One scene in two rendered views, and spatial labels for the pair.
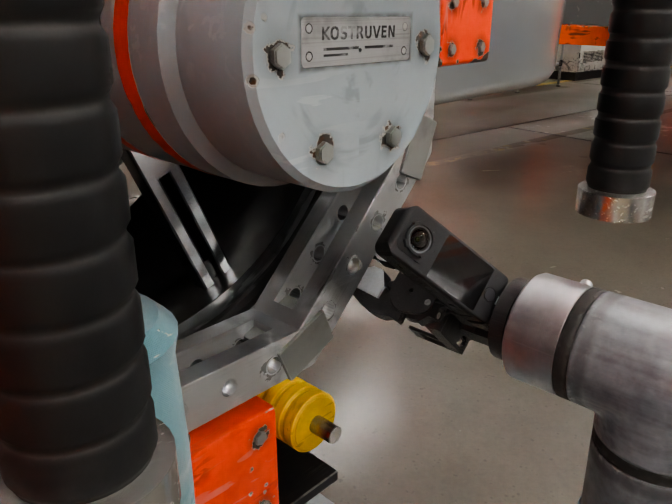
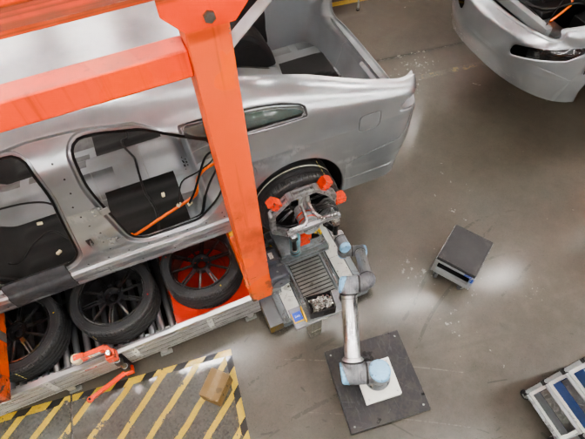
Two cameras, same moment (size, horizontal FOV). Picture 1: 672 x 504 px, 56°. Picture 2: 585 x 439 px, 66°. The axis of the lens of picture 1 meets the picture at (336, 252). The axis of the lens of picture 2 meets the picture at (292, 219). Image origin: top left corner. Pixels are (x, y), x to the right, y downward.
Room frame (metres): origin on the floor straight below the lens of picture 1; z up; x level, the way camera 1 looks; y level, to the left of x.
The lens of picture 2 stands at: (-1.38, -0.67, 3.74)
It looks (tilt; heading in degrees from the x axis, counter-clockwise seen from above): 57 degrees down; 26
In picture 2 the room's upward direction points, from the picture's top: 3 degrees counter-clockwise
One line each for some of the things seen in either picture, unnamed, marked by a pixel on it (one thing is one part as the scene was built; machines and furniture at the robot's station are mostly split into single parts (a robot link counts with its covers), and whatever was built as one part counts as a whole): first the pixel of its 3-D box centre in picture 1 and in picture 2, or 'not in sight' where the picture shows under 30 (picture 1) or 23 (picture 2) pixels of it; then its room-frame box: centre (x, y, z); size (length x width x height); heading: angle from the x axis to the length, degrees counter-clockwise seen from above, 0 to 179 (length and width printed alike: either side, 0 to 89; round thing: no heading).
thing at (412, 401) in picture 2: not in sight; (373, 384); (-0.41, -0.81, 0.15); 0.60 x 0.60 x 0.30; 40
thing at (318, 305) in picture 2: not in sight; (320, 304); (-0.11, -0.25, 0.51); 0.20 x 0.14 x 0.13; 129
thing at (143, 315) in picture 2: not in sight; (116, 300); (-0.66, 1.29, 0.39); 0.66 x 0.66 x 0.24
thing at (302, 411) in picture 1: (232, 373); not in sight; (0.57, 0.11, 0.51); 0.29 x 0.06 x 0.06; 47
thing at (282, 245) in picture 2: not in sight; (295, 230); (0.53, 0.24, 0.32); 0.40 x 0.30 x 0.28; 137
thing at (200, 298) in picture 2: not in sight; (203, 266); (-0.14, 0.79, 0.39); 0.66 x 0.66 x 0.24
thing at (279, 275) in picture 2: not in sight; (272, 266); (0.16, 0.30, 0.26); 0.42 x 0.18 x 0.35; 47
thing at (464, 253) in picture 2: not in sight; (460, 259); (0.91, -1.18, 0.17); 0.43 x 0.36 x 0.34; 169
